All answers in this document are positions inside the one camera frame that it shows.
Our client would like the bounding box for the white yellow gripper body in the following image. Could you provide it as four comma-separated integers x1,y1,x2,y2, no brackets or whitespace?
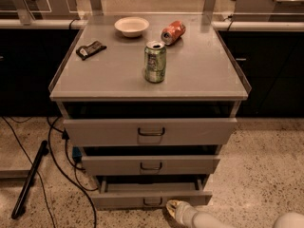
166,199,199,228

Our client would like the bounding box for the grey bottom drawer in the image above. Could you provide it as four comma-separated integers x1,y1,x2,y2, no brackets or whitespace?
91,175,212,210

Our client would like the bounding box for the grey drawer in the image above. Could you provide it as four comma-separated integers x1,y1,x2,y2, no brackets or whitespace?
64,118,237,147
91,175,212,210
82,155,219,176

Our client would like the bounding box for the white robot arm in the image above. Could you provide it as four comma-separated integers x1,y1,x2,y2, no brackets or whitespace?
166,199,304,228

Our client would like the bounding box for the grey middle drawer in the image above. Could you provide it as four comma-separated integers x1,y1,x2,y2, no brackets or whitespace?
82,155,219,176

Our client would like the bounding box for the grey top drawer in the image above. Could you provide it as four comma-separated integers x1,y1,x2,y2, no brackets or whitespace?
64,118,237,147

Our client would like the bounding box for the grey drawer cabinet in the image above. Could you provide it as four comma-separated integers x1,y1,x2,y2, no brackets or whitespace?
47,13,253,188

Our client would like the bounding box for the blue power plug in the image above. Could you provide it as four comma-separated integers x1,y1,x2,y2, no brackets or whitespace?
72,146,82,163

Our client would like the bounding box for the black floor bar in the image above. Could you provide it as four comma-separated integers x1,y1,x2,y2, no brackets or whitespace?
11,141,48,219

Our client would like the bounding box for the green soda can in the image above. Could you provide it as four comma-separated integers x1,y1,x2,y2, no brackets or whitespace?
144,41,166,84

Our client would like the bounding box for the orange soda can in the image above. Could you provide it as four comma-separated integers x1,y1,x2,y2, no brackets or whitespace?
161,21,186,46

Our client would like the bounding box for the dark snack packet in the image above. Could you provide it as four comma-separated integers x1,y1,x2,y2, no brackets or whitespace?
76,41,106,61

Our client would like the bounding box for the white paper bowl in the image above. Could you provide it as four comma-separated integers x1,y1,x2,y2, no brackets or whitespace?
114,17,149,38

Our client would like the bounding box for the black thick floor cable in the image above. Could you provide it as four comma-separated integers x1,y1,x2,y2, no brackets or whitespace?
47,116,98,228

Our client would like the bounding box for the white horizontal rail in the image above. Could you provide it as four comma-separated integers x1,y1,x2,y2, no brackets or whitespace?
0,19,304,32

